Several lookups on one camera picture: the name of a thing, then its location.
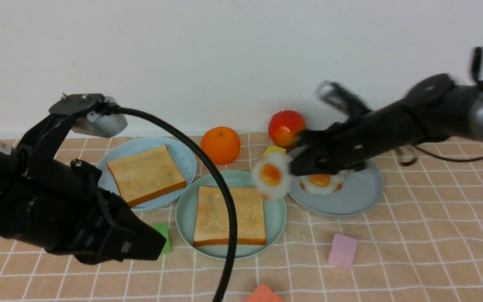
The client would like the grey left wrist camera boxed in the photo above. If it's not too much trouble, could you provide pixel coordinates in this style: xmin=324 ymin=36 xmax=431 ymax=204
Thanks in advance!
xmin=71 ymin=111 xmax=128 ymax=139

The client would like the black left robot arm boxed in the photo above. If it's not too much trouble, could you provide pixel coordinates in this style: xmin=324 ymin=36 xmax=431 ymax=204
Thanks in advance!
xmin=0 ymin=94 xmax=166 ymax=265

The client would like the toast slice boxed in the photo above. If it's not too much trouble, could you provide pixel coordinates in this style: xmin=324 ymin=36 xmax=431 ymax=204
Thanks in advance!
xmin=192 ymin=186 xmax=267 ymax=247
xmin=107 ymin=145 xmax=187 ymax=208

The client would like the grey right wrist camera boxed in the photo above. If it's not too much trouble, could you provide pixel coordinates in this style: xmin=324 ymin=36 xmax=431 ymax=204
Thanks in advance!
xmin=315 ymin=81 xmax=372 ymax=119

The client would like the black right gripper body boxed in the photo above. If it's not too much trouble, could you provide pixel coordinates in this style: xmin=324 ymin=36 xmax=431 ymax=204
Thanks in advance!
xmin=289 ymin=110 xmax=431 ymax=176

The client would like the green cube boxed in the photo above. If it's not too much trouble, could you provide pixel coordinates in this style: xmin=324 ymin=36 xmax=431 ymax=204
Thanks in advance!
xmin=152 ymin=222 xmax=172 ymax=255

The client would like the orange fruit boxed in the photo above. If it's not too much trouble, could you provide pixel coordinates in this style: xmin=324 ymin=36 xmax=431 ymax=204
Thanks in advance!
xmin=200 ymin=127 xmax=241 ymax=166

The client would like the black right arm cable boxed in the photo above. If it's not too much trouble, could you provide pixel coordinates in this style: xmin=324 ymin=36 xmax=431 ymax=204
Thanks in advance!
xmin=395 ymin=46 xmax=483 ymax=167

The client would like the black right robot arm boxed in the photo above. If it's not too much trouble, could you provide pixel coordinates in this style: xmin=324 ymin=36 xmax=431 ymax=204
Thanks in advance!
xmin=289 ymin=74 xmax=483 ymax=176

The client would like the yellow cube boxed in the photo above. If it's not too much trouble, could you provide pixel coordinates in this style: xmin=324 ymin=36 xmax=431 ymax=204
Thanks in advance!
xmin=262 ymin=146 xmax=287 ymax=157

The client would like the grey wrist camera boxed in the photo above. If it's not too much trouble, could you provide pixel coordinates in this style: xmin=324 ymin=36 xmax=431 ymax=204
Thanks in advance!
xmin=71 ymin=111 xmax=128 ymax=139
xmin=315 ymin=81 xmax=372 ymax=119

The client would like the fried egg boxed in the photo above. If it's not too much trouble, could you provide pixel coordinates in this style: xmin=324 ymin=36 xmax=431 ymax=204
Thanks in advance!
xmin=252 ymin=153 xmax=293 ymax=200
xmin=300 ymin=174 xmax=345 ymax=196

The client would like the pink cube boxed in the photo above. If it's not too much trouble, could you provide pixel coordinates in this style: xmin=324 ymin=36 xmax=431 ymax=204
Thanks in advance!
xmin=327 ymin=233 xmax=357 ymax=270

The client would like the orange-red cube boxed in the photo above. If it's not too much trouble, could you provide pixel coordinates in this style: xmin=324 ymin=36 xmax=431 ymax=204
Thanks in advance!
xmin=245 ymin=283 xmax=283 ymax=302

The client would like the grey-blue right plate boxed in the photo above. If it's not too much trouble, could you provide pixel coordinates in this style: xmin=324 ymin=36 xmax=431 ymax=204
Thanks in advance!
xmin=288 ymin=160 xmax=384 ymax=218

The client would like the red yellow apple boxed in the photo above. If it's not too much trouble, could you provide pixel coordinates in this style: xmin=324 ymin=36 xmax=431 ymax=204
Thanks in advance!
xmin=267 ymin=110 xmax=306 ymax=149

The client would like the checkered beige tablecloth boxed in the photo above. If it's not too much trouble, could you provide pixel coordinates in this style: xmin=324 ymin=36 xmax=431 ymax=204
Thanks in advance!
xmin=0 ymin=153 xmax=483 ymax=302

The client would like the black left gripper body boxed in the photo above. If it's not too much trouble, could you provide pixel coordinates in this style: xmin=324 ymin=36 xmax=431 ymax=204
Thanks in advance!
xmin=0 ymin=93 xmax=166 ymax=265

